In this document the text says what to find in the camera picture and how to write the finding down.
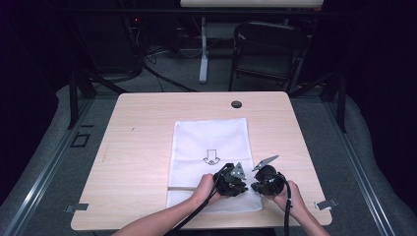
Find black equipment cabinet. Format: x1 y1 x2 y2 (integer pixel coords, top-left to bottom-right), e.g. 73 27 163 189
77 13 144 75

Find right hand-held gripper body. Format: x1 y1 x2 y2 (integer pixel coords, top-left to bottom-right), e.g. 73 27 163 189
251 154 287 197

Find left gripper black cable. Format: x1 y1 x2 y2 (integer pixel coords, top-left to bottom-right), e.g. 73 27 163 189
165 162 235 236

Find black folding chair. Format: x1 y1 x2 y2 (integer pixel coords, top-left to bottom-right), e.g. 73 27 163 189
228 21 310 93

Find person's left hand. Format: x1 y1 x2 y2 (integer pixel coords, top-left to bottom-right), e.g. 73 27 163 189
192 173 228 205

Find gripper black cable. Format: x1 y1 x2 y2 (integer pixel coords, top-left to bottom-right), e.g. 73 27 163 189
276 171 293 236
165 162 235 236

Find grey metal table bracket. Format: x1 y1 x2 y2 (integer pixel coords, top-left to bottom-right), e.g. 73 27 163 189
64 203 89 213
314 198 339 211

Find person's right hand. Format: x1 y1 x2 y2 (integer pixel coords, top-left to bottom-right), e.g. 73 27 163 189
272 179 308 220

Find white table leg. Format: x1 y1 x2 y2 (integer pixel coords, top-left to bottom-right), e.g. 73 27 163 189
199 16 209 85

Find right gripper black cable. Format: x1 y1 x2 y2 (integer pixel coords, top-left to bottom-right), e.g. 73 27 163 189
276 171 293 236

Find white cloth bag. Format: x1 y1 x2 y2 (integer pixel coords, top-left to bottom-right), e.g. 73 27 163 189
165 117 264 214

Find black metal stand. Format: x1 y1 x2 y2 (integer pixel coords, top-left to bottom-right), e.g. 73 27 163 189
67 67 129 130
288 65 348 134

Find black floor cables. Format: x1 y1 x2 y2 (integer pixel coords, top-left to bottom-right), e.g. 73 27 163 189
122 16 200 93

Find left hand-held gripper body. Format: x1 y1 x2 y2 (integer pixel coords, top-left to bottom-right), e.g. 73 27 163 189
212 161 249 198

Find aluminium floor rail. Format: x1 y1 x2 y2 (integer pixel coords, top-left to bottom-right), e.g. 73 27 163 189
323 101 397 236
2 97 94 236

